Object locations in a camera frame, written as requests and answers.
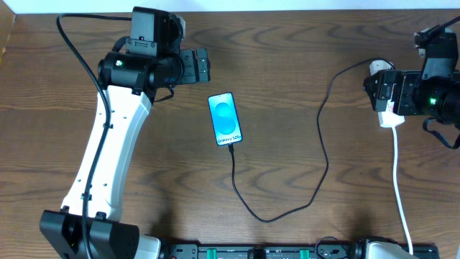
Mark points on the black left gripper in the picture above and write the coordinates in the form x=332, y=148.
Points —
x=203, y=65

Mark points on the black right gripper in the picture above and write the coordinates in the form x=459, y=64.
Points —
x=382, y=91

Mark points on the blue Samsung Galaxy smartphone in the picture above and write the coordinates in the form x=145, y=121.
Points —
x=224, y=119

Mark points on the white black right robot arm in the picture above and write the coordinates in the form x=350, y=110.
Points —
x=437, y=97

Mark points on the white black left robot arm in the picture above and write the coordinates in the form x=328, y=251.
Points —
x=88, y=224

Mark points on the white power strip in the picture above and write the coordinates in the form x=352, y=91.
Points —
x=388, y=119

